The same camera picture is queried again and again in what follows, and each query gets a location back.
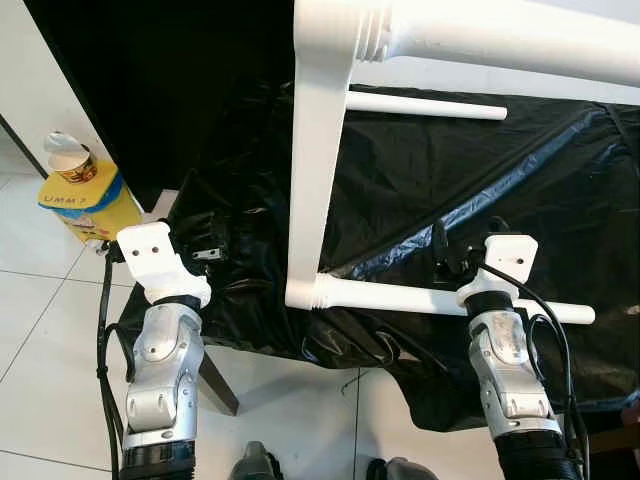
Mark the dark right robot foot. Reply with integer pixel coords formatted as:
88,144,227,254
365,457,441,480

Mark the yellow blue cardboard box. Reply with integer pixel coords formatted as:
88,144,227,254
38,165,144,246

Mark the black plastic table sheet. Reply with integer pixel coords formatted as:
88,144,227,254
118,80,640,431

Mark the dark wooden table leg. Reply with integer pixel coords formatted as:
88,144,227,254
198,350,241,416

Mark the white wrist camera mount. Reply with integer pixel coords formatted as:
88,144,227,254
458,233,539,306
117,222,213,309

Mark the white brown paper cup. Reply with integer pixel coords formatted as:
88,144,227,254
43,132,98,184

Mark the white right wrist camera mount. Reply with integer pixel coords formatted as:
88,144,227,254
458,233,539,306

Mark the dark robot foot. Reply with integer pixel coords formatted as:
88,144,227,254
365,457,441,480
230,442,286,480

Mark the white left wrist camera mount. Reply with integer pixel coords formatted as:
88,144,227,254
117,222,213,309

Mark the black door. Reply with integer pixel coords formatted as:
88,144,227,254
25,0,301,211

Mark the dark left robot foot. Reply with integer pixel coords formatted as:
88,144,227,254
230,442,286,480

